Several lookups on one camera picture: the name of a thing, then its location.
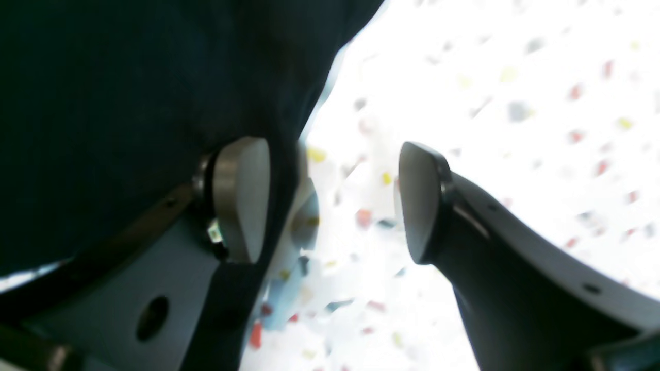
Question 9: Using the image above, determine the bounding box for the black t-shirt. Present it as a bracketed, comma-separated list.
[1, 1, 382, 370]

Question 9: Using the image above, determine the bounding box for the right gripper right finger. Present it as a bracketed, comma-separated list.
[399, 142, 659, 370]

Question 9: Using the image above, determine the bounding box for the terrazzo patterned tablecloth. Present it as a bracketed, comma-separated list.
[0, 0, 660, 371]

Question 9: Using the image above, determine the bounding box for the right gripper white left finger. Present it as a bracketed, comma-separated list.
[2, 137, 271, 370]

